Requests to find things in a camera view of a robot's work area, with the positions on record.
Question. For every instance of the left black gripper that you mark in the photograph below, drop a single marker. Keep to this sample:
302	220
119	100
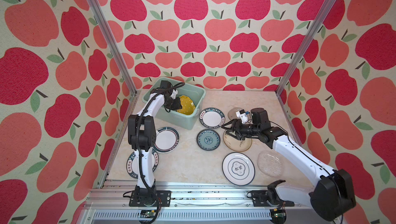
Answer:
177	106

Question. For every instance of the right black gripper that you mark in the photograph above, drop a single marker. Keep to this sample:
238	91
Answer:
234	122

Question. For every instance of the white plate red-green lettered rim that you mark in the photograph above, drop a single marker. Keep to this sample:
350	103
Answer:
212	118

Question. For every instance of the yellow dotted scalloped plate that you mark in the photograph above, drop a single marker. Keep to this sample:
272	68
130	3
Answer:
188	106

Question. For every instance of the white plate black quatrefoil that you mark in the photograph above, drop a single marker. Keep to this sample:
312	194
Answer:
238	169

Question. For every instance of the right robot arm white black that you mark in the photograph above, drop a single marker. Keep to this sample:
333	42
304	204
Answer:
332	194

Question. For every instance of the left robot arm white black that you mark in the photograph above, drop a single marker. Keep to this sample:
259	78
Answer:
142	133

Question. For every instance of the mint green plastic bin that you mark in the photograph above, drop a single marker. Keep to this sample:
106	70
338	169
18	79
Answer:
191	98

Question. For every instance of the cream plate with plant drawing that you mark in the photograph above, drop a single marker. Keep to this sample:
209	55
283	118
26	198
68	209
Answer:
235	144

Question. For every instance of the brown speckled square plate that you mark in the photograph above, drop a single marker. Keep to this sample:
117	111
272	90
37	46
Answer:
235	113

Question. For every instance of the teal patterned small plate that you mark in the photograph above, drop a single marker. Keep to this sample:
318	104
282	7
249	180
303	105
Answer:
208	140

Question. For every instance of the clear glass textured plate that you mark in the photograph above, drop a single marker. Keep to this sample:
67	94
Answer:
270	164

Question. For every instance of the white plate dark green rim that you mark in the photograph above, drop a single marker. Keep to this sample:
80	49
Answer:
167	139

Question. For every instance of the white plate lettered rim front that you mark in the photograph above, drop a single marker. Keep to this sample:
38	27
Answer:
132	164

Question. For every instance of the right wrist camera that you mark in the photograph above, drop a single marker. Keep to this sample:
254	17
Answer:
244	116

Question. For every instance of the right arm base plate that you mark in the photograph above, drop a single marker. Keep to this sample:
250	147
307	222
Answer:
267	198

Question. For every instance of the aluminium front rail frame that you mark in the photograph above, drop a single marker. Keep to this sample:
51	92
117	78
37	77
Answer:
189	204

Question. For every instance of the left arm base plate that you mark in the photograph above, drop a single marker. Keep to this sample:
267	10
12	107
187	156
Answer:
143	198

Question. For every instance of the left aluminium corner post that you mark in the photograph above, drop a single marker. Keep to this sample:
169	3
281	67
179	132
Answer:
112	45

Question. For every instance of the aluminium corner post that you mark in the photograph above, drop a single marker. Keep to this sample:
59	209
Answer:
112	45
313	29

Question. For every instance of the right aluminium corner post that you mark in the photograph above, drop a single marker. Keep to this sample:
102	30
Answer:
313	29

